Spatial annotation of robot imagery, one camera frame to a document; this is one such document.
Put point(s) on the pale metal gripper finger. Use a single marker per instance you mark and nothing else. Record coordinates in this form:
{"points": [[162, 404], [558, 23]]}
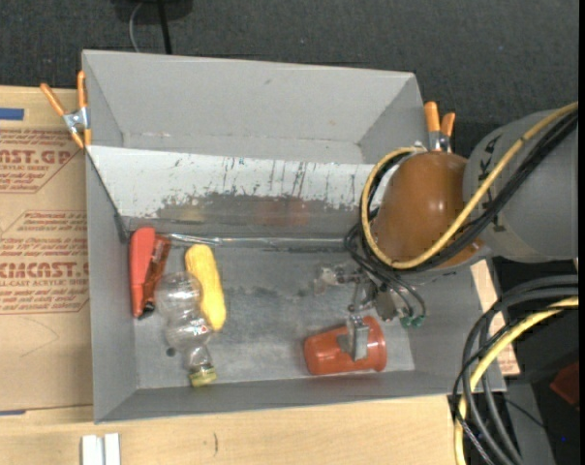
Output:
{"points": [[359, 342], [332, 277]]}

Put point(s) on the orange-red plastic cup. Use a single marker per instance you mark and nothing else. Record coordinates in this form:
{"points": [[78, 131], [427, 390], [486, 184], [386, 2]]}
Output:
{"points": [[329, 351]]}

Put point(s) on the grey metal bin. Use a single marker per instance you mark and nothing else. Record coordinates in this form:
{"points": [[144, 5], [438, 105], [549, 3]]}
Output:
{"points": [[273, 303]]}

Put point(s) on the yellow toy corn cob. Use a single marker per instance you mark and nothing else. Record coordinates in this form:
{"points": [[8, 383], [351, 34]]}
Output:
{"points": [[207, 284]]}

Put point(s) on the clear plastic bottle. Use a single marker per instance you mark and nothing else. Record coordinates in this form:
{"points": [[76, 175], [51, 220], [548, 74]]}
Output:
{"points": [[183, 308]]}

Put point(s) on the red stapler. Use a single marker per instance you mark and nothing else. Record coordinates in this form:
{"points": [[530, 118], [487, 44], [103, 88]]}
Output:
{"points": [[141, 264]]}

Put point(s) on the brown cardboard board, red print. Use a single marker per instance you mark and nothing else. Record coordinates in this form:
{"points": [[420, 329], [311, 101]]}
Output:
{"points": [[36, 240]]}

